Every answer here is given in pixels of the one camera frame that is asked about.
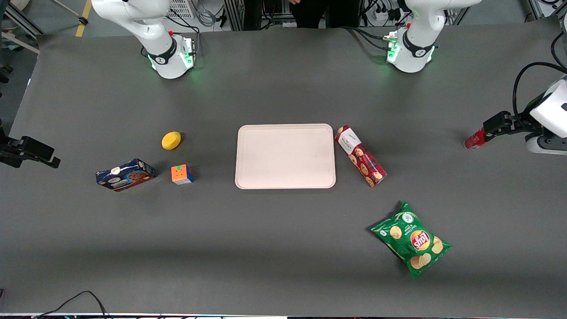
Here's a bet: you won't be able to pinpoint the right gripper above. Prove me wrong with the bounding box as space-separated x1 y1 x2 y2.
0 136 61 169

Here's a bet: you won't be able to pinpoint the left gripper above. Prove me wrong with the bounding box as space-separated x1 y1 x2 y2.
483 80 567 140

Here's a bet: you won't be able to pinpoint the red tartan cookie box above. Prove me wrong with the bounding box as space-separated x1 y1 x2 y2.
335 125 387 188

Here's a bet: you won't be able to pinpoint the blue cookie box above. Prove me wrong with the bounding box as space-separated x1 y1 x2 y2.
96 158 156 192

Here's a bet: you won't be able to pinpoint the white perforated box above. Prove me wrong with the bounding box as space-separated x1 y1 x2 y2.
167 0 196 19

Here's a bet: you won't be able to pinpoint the cream plastic tray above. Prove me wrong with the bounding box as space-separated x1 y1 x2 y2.
235 124 336 190

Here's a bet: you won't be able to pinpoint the red bottle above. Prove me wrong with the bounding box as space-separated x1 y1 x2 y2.
463 127 487 152

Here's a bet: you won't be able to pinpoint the yellow lemon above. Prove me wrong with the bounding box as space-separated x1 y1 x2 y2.
161 131 182 151

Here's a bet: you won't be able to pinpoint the colourful puzzle cube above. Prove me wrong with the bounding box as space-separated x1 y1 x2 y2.
171 164 194 185

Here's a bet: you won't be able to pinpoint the green chips bag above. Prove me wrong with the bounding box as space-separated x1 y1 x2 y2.
371 201 452 280

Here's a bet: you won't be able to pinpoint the white power strip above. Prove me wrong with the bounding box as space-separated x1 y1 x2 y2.
373 4 400 23

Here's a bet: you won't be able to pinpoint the person in black clothes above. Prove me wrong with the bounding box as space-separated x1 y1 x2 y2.
290 0 360 28

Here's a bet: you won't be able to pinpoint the dark grey table mat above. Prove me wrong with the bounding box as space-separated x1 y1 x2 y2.
0 18 567 317

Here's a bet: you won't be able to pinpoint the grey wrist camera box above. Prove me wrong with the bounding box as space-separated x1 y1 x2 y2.
526 135 567 156

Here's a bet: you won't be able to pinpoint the thin black cable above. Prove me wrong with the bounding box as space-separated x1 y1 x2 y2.
31 291 111 319

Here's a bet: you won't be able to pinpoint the black cables at arm base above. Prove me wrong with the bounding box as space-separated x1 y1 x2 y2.
340 26 392 51

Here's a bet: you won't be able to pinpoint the grey coiled cable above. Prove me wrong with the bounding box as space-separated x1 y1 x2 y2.
196 7 217 28

